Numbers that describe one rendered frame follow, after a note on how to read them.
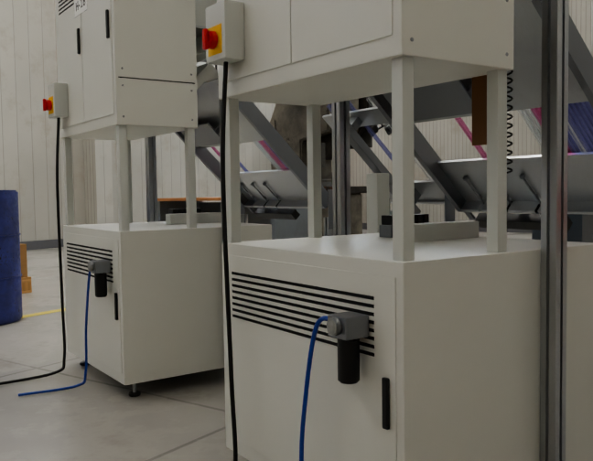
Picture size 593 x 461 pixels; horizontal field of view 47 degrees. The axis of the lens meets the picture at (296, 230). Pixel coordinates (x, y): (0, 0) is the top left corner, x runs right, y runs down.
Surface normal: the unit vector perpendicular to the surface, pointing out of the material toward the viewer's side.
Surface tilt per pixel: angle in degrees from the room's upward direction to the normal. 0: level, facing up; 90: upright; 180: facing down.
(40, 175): 90
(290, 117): 90
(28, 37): 90
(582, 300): 90
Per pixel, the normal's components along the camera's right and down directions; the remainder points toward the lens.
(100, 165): 0.82, 0.02
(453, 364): 0.57, 0.04
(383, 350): -0.82, 0.04
